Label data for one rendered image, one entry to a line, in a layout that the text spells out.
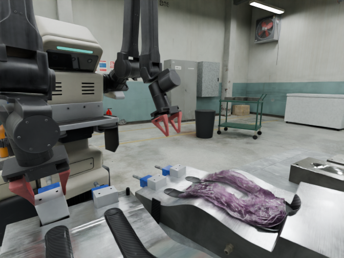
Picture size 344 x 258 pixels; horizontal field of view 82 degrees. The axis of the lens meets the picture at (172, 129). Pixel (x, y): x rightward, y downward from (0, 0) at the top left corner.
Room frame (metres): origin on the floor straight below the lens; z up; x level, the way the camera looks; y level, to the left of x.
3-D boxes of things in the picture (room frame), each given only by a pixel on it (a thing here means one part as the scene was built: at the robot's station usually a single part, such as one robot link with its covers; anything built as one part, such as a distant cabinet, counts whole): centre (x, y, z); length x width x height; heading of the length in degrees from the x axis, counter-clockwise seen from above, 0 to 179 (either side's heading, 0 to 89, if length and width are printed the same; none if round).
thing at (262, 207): (0.48, -0.16, 0.90); 0.26 x 0.18 x 0.08; 51
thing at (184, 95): (6.57, -0.29, 0.98); 1.00 x 0.47 x 1.95; 121
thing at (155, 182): (0.61, 0.08, 0.86); 0.13 x 0.05 x 0.05; 51
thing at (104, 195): (0.47, 0.19, 0.89); 0.13 x 0.05 x 0.05; 33
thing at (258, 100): (4.71, -1.66, 0.50); 0.98 x 0.55 x 1.01; 56
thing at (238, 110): (8.19, -2.86, 0.20); 0.63 x 0.44 x 0.40; 121
